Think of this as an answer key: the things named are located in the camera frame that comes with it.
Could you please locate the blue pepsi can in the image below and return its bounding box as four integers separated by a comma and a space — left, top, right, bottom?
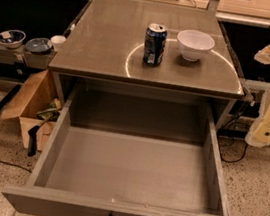
143, 23, 168, 66

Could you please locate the open grey top drawer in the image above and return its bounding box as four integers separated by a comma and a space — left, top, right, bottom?
2, 85, 231, 216

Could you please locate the grey cabinet with steel top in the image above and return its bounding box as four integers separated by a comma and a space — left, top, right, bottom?
49, 0, 243, 126

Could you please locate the white ceramic bowl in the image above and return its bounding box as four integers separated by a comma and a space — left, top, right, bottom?
177, 29, 215, 61

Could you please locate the small white cup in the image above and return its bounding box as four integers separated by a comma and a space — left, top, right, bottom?
51, 35, 66, 52

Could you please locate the dark blue bowl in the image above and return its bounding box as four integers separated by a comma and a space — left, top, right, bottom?
25, 37, 52, 54

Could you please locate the open cardboard box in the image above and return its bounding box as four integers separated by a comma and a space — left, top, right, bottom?
1, 70, 58, 148

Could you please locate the grey side shelf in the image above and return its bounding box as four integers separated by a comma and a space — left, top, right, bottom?
0, 44, 54, 70

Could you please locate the black handled tool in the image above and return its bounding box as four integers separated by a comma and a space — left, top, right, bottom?
27, 112, 56, 157

